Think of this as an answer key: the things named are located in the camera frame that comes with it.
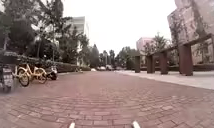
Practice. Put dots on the distant parked vehicles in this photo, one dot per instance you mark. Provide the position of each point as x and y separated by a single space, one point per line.
102 68

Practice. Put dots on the row of distant trees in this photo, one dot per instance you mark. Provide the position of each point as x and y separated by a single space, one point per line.
126 56

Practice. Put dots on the red brick path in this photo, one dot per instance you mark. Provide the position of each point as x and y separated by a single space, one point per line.
105 96

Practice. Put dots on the pink building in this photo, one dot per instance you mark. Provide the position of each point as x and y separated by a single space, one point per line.
141 43

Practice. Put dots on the long green hedge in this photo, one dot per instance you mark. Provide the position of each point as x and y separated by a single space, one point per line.
66 66

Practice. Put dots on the white building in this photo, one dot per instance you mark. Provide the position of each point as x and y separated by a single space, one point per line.
80 25

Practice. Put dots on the dark scooter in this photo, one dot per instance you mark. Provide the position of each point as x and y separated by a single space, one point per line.
52 73

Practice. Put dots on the robot's own part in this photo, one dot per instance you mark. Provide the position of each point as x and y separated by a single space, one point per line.
72 125
136 125

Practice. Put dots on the yellow bicycle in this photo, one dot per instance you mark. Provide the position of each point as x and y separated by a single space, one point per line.
36 72

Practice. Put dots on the brown pergola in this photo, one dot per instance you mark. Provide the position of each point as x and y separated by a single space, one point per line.
185 60

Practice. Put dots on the pale paved ground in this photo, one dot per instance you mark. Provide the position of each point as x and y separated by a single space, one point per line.
195 80

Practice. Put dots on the grey stone building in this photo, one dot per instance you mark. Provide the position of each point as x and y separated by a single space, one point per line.
186 20

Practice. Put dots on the dark parked vehicle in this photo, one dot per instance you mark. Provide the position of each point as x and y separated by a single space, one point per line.
4 76

